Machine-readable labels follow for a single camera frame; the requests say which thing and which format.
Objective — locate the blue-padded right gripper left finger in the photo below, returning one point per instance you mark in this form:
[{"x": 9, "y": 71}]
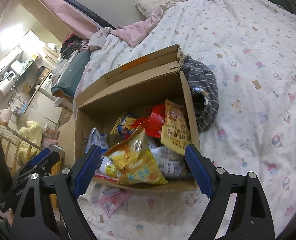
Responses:
[{"x": 34, "y": 217}]

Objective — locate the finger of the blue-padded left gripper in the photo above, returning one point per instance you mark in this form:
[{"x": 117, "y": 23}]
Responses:
[
  {"x": 45, "y": 167},
  {"x": 34, "y": 162}
]

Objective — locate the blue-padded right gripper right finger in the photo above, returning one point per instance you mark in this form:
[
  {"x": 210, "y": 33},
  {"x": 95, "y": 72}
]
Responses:
[{"x": 251, "y": 217}]

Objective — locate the blue snack bag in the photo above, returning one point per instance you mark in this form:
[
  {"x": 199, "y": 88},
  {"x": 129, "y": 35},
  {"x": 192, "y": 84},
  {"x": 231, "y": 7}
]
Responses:
[{"x": 105, "y": 166}]

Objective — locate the yellow chips bag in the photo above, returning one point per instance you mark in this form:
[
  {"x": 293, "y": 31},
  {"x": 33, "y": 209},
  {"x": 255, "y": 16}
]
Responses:
[{"x": 134, "y": 161}]

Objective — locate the yellow wafer packet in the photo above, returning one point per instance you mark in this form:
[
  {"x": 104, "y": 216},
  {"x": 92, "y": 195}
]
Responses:
[{"x": 124, "y": 125}]

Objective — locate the white snack packet barcode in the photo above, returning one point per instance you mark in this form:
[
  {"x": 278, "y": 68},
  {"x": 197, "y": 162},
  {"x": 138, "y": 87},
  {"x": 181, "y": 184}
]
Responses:
[{"x": 171, "y": 164}]

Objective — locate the red snack bag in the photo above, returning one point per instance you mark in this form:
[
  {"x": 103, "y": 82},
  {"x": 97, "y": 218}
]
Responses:
[{"x": 152, "y": 124}]

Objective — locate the orange yellow snack packet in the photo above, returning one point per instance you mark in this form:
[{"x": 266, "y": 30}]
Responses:
[{"x": 175, "y": 132}]

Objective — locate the person's left hand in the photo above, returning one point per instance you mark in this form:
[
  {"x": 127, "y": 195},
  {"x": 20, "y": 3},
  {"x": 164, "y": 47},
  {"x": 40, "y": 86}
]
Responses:
[{"x": 10, "y": 217}]

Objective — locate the yellow garment on rack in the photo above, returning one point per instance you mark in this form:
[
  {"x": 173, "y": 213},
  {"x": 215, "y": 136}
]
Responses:
[{"x": 33, "y": 132}]

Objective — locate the pink white small sachet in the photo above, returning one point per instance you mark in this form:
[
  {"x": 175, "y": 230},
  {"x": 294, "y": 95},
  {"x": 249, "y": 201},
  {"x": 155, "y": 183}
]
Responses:
[{"x": 112, "y": 199}]

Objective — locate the wooden drying rack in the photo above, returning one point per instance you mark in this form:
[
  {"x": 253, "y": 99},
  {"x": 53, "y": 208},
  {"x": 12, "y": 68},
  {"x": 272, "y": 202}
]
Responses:
[{"x": 13, "y": 144}]

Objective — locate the white kitchen cabinet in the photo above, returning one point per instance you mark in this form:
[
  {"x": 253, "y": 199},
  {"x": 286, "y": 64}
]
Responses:
[{"x": 42, "y": 109}]

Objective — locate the white washing machine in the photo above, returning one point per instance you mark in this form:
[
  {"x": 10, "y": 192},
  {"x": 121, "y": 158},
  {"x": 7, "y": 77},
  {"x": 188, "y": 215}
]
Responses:
[{"x": 47, "y": 82}]

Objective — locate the teal cushion on cabinet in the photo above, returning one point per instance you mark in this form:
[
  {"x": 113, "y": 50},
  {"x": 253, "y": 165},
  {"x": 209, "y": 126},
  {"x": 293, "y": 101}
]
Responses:
[{"x": 68, "y": 74}]

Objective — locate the white water heater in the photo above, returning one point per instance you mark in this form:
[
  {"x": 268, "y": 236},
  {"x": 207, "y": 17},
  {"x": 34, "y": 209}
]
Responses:
[{"x": 7, "y": 82}]

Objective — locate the pile of clothes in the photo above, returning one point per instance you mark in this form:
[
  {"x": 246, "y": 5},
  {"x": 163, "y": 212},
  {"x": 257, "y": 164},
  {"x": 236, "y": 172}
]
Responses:
[{"x": 71, "y": 47}]

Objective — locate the open cardboard box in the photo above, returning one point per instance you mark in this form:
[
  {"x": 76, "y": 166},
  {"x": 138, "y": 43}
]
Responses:
[{"x": 134, "y": 87}]

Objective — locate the pink curtain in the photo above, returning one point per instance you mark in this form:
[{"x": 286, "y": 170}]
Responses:
[{"x": 81, "y": 20}]

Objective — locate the pink blanket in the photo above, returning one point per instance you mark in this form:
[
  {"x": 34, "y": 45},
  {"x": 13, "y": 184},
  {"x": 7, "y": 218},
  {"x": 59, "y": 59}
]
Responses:
[{"x": 132, "y": 34}]

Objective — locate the grey striped garment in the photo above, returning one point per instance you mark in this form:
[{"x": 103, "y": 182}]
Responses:
[{"x": 204, "y": 92}]

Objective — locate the patterned white bed quilt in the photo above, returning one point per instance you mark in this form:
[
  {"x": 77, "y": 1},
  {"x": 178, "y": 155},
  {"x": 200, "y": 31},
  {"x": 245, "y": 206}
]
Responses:
[{"x": 250, "y": 46}]

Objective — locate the patterned pillow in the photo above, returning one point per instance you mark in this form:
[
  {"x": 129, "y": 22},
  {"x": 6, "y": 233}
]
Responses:
[{"x": 146, "y": 7}]

